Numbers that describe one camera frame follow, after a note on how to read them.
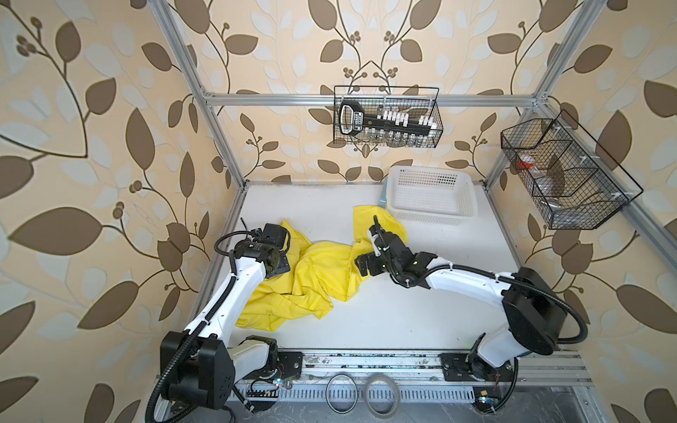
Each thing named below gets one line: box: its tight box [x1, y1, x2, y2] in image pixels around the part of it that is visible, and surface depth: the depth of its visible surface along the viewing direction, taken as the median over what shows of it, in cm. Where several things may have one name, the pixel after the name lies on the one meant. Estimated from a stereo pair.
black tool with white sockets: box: [338, 100, 439, 136], surface depth 85 cm
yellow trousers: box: [236, 205, 409, 332], surface depth 88 cm
